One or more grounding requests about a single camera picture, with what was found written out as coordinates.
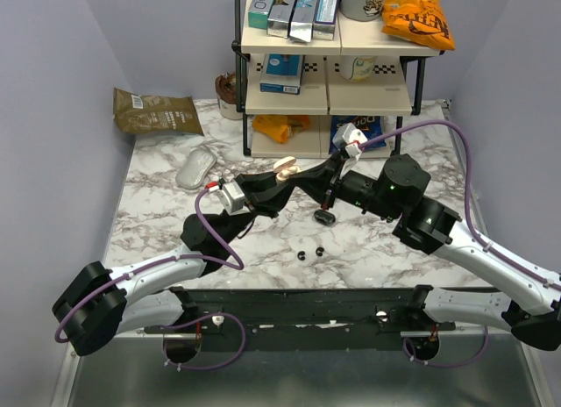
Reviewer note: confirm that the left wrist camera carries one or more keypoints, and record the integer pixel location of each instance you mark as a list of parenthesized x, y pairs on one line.
[(232, 197)]

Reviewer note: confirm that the white printed mug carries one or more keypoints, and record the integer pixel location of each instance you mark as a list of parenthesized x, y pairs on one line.
[(361, 10)]

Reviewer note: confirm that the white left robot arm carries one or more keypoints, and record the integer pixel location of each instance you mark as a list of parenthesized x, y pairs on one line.
[(102, 302)]

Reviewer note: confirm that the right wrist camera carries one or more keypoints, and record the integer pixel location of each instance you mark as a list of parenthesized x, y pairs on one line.
[(348, 138)]

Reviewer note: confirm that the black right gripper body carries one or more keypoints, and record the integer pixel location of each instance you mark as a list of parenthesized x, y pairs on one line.
[(335, 180)]

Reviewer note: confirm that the blue Doritos bag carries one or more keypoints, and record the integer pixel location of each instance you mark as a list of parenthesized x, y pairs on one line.
[(371, 126)]

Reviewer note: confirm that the black earbud charging case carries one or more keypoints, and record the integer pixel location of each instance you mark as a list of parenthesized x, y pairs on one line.
[(324, 217)]

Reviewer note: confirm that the three-tier beige shelf rack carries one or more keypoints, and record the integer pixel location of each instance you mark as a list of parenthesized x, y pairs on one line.
[(394, 88)]

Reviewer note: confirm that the orange chips bag top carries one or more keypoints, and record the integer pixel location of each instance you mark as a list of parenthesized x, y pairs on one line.
[(422, 22)]

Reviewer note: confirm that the blue box middle shelf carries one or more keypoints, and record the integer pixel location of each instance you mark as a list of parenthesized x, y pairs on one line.
[(282, 73)]

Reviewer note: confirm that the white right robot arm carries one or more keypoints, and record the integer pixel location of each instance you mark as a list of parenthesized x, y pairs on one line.
[(526, 299)]

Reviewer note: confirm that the brown lidded cup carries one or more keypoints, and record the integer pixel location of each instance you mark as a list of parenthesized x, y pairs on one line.
[(225, 88)]

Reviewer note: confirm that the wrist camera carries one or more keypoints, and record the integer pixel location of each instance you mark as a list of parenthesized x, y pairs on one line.
[(232, 197), (348, 138)]

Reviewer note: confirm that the silver blue toothpaste box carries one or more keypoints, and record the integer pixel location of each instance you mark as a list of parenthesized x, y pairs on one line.
[(301, 25)]

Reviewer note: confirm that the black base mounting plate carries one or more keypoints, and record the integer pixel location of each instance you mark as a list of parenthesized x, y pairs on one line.
[(269, 320)]

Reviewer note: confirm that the teal toothpaste box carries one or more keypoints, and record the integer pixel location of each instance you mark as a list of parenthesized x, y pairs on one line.
[(258, 13)]

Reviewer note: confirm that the brown snack bag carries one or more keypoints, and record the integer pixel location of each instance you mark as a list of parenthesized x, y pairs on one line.
[(136, 114)]

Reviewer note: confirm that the orange snack bag bottom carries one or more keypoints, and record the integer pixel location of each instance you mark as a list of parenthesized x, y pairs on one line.
[(280, 128)]

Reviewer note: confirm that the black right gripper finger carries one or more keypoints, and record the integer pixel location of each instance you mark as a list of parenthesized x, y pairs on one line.
[(323, 172), (314, 189)]

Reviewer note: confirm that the blue white toothpaste box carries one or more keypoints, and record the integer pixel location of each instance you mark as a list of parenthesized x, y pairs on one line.
[(324, 24)]

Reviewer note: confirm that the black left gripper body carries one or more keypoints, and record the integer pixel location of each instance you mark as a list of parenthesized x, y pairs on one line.
[(254, 208)]

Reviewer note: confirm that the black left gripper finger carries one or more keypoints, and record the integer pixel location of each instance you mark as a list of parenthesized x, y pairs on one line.
[(282, 194), (256, 183)]

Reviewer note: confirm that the beige earbud charging case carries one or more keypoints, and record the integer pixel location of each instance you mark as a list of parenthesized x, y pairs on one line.
[(285, 167)]

